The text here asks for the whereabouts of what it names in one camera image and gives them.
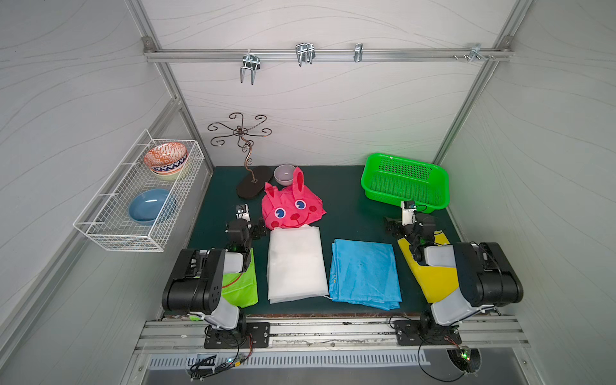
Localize lime green frog raincoat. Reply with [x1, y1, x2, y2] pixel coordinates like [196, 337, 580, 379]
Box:
[222, 259, 258, 309]

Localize pink bunny raincoat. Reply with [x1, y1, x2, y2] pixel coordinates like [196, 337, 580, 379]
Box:
[261, 168, 327, 230]

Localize white raincoat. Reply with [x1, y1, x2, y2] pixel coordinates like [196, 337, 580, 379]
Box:
[266, 225, 329, 304]

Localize green plastic basket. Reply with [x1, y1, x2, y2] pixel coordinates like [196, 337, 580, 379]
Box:
[361, 153, 450, 213]

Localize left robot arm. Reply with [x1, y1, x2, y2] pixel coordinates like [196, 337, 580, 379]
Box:
[161, 218, 266, 330]

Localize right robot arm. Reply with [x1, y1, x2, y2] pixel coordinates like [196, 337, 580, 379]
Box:
[384, 210, 524, 327]

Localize yellow folded raincoat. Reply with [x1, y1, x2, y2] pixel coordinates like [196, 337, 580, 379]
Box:
[397, 238, 459, 304]

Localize blue folded raincoat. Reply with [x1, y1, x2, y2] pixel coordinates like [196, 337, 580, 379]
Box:
[329, 239, 402, 311]

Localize brown metal jewelry stand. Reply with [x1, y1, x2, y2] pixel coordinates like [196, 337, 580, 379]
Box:
[207, 112, 274, 199]

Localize small purple bowl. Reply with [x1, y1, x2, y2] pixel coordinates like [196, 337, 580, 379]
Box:
[274, 164, 296, 187]

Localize blue bowl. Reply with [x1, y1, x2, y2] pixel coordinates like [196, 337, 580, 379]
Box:
[128, 189, 176, 226]

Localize orange patterned bowl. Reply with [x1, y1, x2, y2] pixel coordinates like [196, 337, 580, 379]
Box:
[143, 142, 189, 176]

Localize metal hook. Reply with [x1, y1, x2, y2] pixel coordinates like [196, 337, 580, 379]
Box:
[240, 53, 261, 85]
[295, 43, 316, 67]
[452, 43, 496, 63]
[354, 43, 364, 63]

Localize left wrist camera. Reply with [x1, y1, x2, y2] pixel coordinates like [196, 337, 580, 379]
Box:
[235, 203, 251, 222]

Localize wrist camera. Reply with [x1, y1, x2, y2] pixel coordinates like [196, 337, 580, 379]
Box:
[401, 201, 417, 226]
[235, 203, 251, 222]

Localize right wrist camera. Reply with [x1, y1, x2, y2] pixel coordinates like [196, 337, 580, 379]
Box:
[401, 201, 417, 226]

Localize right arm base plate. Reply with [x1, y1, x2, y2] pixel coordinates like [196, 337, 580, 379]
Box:
[391, 319, 462, 347]

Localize white wire wall basket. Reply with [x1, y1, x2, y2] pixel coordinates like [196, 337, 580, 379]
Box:
[73, 131, 204, 253]

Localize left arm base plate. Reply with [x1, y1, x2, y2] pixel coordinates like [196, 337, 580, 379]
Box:
[203, 322, 270, 350]

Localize right base cable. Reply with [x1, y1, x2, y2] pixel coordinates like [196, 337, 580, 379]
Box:
[416, 336, 467, 383]

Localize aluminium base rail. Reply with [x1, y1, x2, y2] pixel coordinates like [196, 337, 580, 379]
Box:
[134, 316, 530, 354]

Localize left base cables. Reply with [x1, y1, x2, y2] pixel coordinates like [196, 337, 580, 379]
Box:
[188, 331, 254, 381]

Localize aluminium top rail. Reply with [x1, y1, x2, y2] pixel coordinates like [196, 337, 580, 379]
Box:
[144, 47, 514, 64]

